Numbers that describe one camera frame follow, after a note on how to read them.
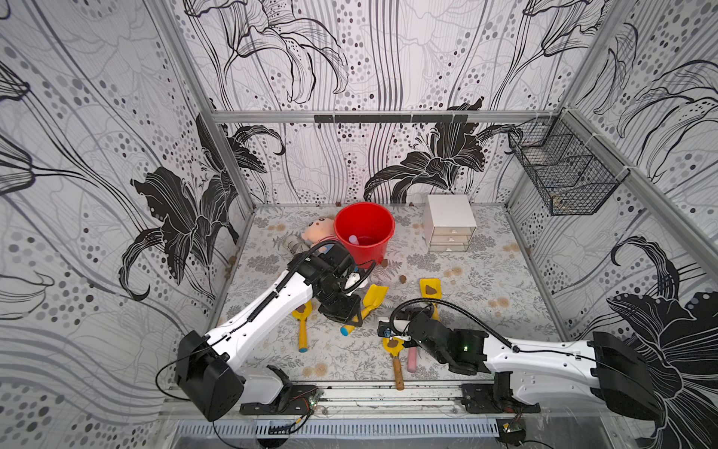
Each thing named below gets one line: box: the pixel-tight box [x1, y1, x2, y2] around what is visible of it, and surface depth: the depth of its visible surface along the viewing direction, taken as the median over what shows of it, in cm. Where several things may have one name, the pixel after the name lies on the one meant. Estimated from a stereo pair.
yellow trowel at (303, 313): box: [291, 300, 313, 353], surface depth 87 cm
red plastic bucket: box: [333, 202, 396, 267], surface depth 92 cm
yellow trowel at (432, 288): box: [418, 277, 443, 321], surface depth 95 cm
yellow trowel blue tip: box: [340, 284, 389, 336], surface depth 80 cm
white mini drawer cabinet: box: [423, 194, 478, 253], surface depth 100 cm
